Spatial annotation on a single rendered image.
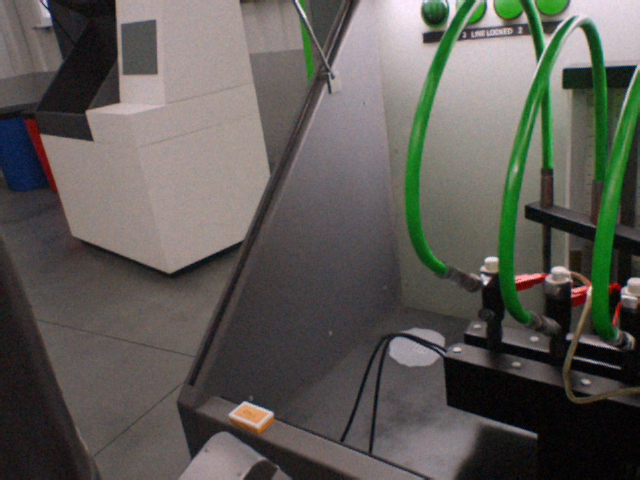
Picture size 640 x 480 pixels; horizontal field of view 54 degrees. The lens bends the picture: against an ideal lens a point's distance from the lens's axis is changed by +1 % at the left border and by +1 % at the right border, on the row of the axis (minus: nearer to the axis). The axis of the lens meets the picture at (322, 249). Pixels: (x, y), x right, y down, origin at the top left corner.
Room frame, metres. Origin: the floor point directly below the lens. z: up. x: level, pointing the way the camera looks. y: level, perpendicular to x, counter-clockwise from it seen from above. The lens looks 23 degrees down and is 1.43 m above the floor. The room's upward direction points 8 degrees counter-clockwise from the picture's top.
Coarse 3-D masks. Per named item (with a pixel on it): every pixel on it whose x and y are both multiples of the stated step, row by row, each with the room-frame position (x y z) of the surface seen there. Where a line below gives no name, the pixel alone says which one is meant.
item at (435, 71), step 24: (480, 0) 0.66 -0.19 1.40; (528, 0) 0.77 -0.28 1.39; (456, 24) 0.63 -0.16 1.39; (528, 24) 0.80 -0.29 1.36; (432, 72) 0.59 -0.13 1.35; (432, 96) 0.58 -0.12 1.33; (552, 144) 0.83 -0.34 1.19; (408, 168) 0.55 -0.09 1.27; (552, 168) 0.83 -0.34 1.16; (408, 192) 0.55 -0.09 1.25; (408, 216) 0.55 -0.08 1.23; (432, 264) 0.56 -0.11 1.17
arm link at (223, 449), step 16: (224, 432) 0.27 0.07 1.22; (208, 448) 0.26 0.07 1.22; (224, 448) 0.26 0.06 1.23; (240, 448) 0.26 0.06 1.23; (192, 464) 0.26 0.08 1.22; (208, 464) 0.25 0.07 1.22; (224, 464) 0.25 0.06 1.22; (240, 464) 0.24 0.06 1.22; (256, 464) 0.24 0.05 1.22; (272, 464) 0.25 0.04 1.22
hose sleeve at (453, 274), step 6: (450, 264) 0.59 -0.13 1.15; (450, 270) 0.58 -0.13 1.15; (456, 270) 0.60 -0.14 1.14; (462, 270) 0.62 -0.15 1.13; (438, 276) 0.58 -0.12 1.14; (444, 276) 0.58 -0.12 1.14; (450, 276) 0.59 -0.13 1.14; (456, 276) 0.59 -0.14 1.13; (462, 276) 0.60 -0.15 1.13; (468, 276) 0.62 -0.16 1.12; (450, 282) 0.60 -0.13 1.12; (456, 282) 0.60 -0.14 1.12; (462, 282) 0.61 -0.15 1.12; (468, 282) 0.62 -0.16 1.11; (474, 282) 0.63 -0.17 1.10; (468, 288) 0.63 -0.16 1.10
